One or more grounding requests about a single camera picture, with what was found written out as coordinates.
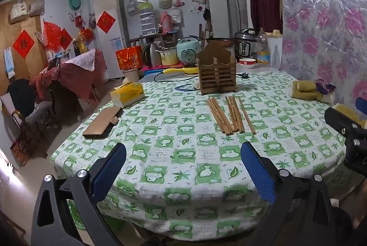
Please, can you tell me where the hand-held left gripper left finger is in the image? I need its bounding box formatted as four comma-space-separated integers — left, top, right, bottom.
31, 142, 127, 246

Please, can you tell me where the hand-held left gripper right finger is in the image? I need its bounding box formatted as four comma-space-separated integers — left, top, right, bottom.
240, 142, 336, 246

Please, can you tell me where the row of wooden chopsticks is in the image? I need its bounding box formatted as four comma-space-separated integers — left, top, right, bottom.
205, 95, 256, 136

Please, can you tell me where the wooden chopstick holder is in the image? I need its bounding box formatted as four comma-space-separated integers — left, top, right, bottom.
196, 41, 238, 95

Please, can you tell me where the yellow cushion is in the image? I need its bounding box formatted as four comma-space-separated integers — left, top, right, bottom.
334, 104, 367, 127

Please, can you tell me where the purple cloth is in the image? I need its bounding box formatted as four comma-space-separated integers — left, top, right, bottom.
315, 79, 336, 94

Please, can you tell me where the brown phone wallet case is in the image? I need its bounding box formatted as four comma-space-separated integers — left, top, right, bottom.
82, 106, 124, 139

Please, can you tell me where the yellow plush toy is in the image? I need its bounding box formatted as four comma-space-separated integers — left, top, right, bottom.
289, 80, 336, 103

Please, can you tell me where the yellow tissue box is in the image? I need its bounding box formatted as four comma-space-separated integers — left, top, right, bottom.
110, 82, 145, 108

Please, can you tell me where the green patterned tablecloth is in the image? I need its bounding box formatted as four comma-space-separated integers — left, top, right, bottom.
50, 71, 349, 241

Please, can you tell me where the white bucket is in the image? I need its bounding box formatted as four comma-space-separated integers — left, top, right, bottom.
123, 68, 140, 82

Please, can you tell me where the floral plastic sheet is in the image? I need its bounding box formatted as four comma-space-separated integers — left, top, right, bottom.
272, 0, 367, 109

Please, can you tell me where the white carton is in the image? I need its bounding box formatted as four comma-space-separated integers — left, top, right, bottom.
267, 30, 283, 69

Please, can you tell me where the chair with red cloth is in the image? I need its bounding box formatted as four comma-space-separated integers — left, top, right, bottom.
30, 49, 106, 100

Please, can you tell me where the clear plastic bottle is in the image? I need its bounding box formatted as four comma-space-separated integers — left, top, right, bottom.
256, 28, 271, 65

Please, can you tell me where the red gift bag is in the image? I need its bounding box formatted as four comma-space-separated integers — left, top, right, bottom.
115, 47, 143, 71

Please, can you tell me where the red white bowl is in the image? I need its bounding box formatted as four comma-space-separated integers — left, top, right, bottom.
239, 58, 256, 69

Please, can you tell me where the black jacket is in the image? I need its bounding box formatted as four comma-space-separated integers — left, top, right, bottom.
7, 79, 36, 117

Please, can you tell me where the stainless steel kettle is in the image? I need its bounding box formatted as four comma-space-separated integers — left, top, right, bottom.
142, 42, 161, 67

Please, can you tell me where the white refrigerator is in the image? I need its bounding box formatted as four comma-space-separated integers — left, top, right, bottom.
94, 0, 129, 80

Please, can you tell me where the black silver pressure cooker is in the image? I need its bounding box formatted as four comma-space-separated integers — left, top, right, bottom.
234, 28, 256, 61

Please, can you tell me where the cream pot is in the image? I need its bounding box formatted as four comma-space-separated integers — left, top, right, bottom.
158, 47, 178, 66

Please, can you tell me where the yellow oil bottle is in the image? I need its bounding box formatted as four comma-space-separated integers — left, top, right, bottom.
77, 34, 88, 54

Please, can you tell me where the red diamond paper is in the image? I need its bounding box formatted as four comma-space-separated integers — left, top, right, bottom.
96, 11, 117, 34
12, 30, 35, 59
59, 28, 73, 50

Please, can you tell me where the frying pan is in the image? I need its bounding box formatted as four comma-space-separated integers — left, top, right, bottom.
205, 37, 234, 47

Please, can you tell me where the light blue rice cooker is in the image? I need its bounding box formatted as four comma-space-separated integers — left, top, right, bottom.
176, 36, 204, 68

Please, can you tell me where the white plastic drawer unit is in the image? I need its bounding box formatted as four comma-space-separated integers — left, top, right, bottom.
139, 9, 157, 36

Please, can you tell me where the pink thermos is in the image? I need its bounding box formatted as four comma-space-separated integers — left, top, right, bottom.
160, 11, 172, 34

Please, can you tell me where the blue cable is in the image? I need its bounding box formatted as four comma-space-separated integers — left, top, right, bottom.
175, 85, 201, 93

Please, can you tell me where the black power cable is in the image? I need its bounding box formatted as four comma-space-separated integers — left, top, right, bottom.
154, 72, 250, 83

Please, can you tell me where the wall calendar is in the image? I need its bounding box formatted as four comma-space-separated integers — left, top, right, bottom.
3, 47, 16, 79

